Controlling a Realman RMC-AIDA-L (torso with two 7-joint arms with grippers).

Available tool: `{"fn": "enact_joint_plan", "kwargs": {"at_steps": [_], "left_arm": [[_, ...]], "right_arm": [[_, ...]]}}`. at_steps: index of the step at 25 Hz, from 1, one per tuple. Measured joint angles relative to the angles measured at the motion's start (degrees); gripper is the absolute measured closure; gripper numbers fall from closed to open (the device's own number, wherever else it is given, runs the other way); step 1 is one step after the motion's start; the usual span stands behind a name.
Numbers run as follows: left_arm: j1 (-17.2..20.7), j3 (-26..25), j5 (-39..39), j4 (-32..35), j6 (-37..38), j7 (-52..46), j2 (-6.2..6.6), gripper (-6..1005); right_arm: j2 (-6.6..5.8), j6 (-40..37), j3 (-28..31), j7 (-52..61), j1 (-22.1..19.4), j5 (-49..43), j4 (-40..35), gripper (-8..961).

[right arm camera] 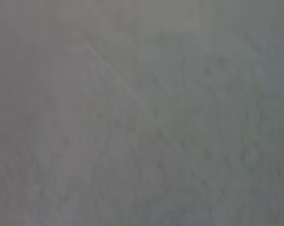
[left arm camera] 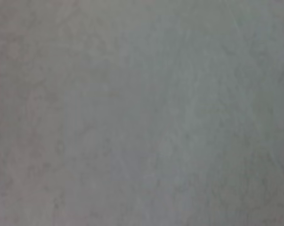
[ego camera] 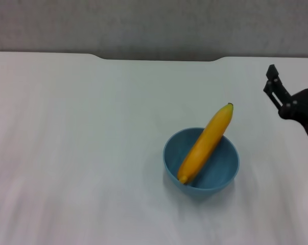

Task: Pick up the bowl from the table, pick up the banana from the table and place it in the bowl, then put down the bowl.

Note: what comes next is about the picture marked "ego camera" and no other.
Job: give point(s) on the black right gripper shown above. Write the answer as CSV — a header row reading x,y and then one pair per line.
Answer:
x,y
307,107

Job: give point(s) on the yellow plastic banana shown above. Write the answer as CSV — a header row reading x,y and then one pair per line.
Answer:
x,y
207,143

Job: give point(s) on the blue plastic bowl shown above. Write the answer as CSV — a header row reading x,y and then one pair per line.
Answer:
x,y
220,168

